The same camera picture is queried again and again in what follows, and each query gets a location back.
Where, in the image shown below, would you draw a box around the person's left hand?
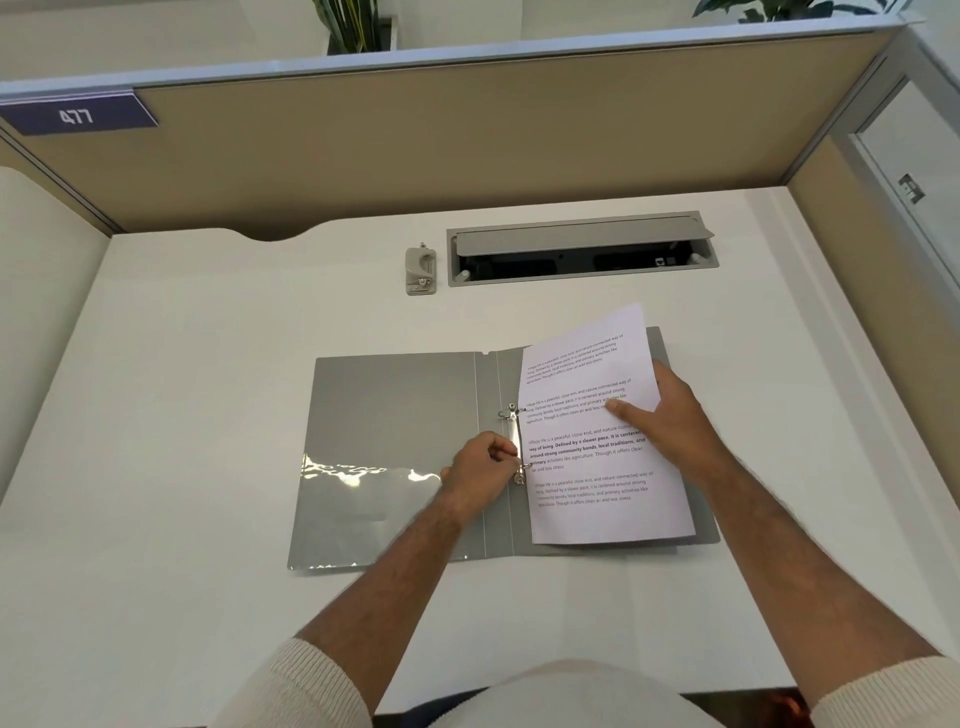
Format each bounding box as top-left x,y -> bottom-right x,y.
438,432 -> 526,526

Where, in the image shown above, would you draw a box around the beige side partition panel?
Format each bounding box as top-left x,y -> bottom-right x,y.
783,138 -> 960,481

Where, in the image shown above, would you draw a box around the person's right hand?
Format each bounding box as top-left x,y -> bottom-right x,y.
603,359 -> 740,496

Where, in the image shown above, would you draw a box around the gray desk cable tray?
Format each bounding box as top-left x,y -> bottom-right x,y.
446,209 -> 721,289

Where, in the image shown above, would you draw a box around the cream knit sweater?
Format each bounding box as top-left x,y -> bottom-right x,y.
209,637 -> 960,728

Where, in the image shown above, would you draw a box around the gray framed glass panel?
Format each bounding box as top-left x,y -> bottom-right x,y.
828,29 -> 960,286

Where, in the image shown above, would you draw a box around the grey ring binder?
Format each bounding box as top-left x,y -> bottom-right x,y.
287,326 -> 723,575

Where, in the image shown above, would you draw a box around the white planter box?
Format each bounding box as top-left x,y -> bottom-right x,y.
327,14 -> 397,55

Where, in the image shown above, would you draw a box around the dark blue trousers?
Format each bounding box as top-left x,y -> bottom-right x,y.
374,686 -> 489,728

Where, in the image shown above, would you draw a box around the person's right forearm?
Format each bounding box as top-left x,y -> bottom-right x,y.
701,461 -> 943,710

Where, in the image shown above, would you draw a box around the green snake plant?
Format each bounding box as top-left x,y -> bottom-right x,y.
311,0 -> 384,55

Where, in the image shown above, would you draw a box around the white curved desk divider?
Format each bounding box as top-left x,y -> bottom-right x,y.
0,166 -> 112,504

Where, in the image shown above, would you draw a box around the gray hole punch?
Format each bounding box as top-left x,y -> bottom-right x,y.
405,242 -> 439,297

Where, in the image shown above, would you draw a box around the wide beige partition panel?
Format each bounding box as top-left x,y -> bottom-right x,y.
0,18 -> 901,241

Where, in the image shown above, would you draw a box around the white printed paper sheet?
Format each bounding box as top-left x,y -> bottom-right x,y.
517,302 -> 699,547

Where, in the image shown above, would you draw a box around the dark green leafy plant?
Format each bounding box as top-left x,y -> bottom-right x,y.
691,0 -> 913,22

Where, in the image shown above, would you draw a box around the blue number sign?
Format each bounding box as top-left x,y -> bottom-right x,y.
0,89 -> 160,138

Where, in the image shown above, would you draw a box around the person's left forearm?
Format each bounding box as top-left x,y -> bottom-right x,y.
296,491 -> 474,718

